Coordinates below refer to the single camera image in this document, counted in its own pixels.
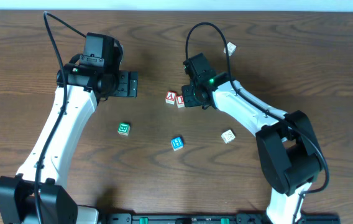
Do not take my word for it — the red letter I block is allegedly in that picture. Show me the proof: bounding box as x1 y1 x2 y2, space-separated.
176 95 185 108

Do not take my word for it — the red letter A block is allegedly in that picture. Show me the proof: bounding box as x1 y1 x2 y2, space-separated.
165 91 177 105

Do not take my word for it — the green letter B block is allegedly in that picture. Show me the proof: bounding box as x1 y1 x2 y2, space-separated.
117 123 131 136

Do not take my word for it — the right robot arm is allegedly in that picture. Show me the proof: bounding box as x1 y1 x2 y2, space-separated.
181 73 328 223

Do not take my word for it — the plain white block far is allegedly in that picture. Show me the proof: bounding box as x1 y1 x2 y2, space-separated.
224 42 237 56

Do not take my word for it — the blue letter H block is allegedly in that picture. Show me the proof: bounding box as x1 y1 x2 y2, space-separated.
170 136 184 151

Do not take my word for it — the black mounting rail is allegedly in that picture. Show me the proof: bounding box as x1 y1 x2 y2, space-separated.
76 205 341 224

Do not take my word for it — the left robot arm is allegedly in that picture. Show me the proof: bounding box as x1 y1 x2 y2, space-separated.
0 63 139 223

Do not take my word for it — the white block with blue D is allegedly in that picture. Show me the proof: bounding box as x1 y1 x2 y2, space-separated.
221 129 236 144

